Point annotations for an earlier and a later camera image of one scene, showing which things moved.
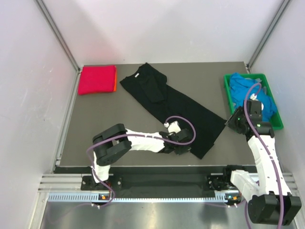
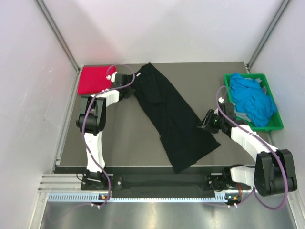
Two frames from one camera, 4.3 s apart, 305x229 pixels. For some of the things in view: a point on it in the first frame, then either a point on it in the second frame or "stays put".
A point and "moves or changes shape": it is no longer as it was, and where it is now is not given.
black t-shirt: (150, 86) moves or changes shape
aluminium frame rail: (67, 182) stays put
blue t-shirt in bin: (239, 85) stays put
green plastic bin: (278, 122) stays put
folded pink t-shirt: (96, 78) stays put
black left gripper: (185, 149) -> (129, 93)
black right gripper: (230, 122) -> (203, 124)
